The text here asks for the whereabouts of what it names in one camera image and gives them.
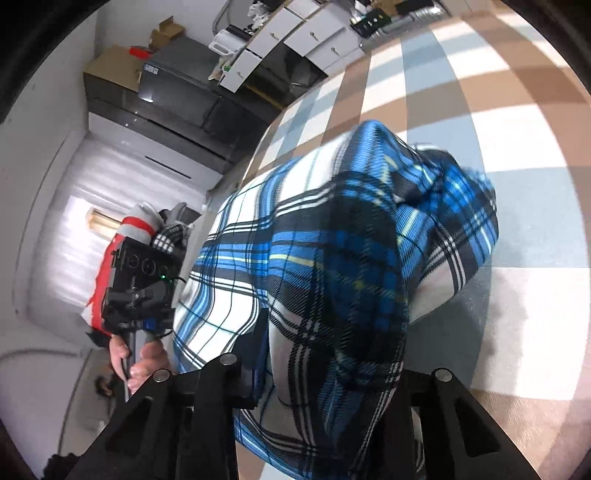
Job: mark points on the silver suitcase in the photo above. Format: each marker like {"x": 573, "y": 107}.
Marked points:
{"x": 415, "y": 18}

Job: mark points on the brown white checked bed sheet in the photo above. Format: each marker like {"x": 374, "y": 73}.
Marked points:
{"x": 508, "y": 138}

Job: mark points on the large cardboard box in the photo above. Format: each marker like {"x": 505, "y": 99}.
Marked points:
{"x": 113, "y": 64}

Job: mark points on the white appliance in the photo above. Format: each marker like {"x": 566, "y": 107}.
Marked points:
{"x": 226, "y": 39}

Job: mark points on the person's left hand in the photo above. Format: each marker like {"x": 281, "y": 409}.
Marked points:
{"x": 147, "y": 364}

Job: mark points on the dark glossy fridge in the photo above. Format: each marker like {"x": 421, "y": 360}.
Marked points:
{"x": 184, "y": 92}

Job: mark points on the black crate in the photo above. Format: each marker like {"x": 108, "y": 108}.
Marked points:
{"x": 371, "y": 21}

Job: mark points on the black white checked cloth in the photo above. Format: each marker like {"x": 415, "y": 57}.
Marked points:
{"x": 168, "y": 237}

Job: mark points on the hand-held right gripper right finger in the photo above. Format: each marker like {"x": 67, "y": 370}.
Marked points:
{"x": 415, "y": 401}

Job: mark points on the open small cardboard box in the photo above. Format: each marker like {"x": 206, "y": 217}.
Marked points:
{"x": 166, "y": 32}

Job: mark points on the blue plaid shirt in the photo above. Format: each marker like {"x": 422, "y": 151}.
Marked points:
{"x": 323, "y": 277}

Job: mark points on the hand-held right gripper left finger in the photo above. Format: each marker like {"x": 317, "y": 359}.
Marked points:
{"x": 244, "y": 383}

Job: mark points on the white drawer cabinet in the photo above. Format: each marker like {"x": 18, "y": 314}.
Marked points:
{"x": 295, "y": 32}

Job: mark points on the red white garment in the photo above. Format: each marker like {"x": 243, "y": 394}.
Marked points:
{"x": 104, "y": 277}

